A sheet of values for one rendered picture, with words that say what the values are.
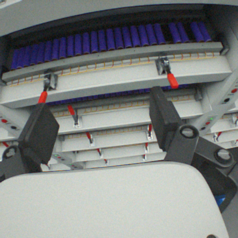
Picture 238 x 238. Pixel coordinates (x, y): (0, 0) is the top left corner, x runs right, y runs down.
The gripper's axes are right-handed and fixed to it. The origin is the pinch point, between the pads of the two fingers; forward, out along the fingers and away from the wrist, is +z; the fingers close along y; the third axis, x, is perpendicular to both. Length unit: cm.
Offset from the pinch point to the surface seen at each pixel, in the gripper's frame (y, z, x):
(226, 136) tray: 65, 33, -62
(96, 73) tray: -3.3, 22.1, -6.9
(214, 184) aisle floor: 64, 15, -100
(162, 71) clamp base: 11.5, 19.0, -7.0
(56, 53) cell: -12.6, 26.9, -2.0
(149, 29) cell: 11.0, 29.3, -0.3
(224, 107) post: 37, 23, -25
